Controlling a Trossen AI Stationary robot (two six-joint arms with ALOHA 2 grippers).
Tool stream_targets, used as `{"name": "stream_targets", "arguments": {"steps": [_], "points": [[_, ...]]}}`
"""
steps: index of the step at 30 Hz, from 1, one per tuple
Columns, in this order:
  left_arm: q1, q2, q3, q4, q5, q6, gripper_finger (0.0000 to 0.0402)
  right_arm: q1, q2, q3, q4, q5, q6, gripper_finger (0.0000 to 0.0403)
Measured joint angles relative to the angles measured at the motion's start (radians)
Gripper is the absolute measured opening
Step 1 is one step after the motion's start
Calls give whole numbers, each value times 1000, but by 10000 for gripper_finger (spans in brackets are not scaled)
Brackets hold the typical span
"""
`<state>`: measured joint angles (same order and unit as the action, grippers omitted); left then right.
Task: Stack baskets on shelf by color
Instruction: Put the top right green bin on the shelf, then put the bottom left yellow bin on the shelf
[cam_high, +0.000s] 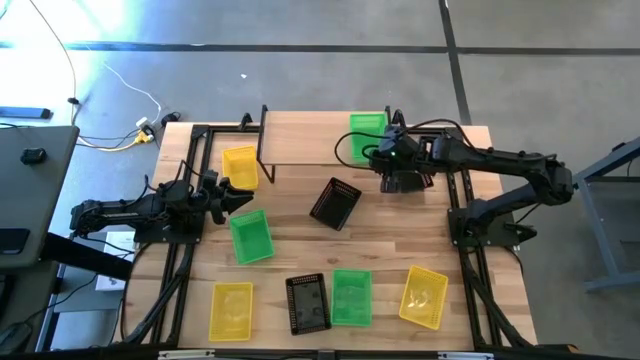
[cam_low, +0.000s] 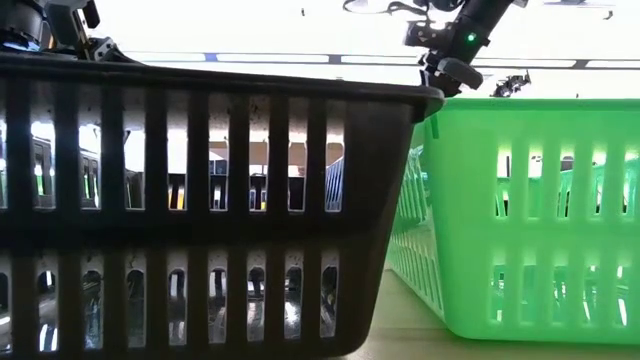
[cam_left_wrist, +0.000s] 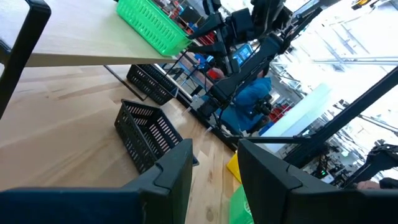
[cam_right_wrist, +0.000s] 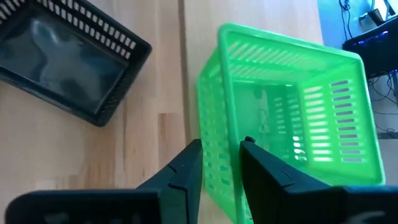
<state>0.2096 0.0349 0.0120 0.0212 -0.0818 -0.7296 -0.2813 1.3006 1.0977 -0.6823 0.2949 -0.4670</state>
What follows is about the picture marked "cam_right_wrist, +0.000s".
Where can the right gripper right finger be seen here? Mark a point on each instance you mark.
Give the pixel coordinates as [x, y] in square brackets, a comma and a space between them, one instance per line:
[280, 199]

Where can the green slotted plastic basket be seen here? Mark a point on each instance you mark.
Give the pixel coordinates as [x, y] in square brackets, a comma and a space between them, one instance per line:
[245, 112]

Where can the black slotted plastic basket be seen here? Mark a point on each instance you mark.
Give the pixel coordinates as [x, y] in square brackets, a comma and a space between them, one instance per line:
[62, 62]

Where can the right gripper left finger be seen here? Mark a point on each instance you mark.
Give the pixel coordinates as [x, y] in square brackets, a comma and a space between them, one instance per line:
[174, 193]

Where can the small black box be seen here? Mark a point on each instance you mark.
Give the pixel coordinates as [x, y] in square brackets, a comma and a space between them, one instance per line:
[375, 16]

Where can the black lit computer case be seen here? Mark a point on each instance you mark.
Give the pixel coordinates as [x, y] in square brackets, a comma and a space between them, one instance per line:
[376, 53]

